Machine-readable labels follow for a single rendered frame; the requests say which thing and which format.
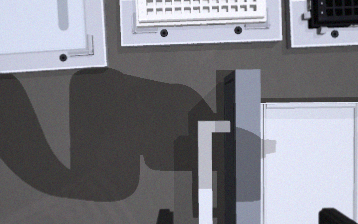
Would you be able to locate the black multiwell plate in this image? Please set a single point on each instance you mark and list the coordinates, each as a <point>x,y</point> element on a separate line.
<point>332,13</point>

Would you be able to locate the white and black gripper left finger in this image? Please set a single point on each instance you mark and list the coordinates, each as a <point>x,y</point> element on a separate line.
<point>165,217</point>

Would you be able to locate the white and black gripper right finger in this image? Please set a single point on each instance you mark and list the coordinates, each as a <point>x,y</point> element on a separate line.
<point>333,216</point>

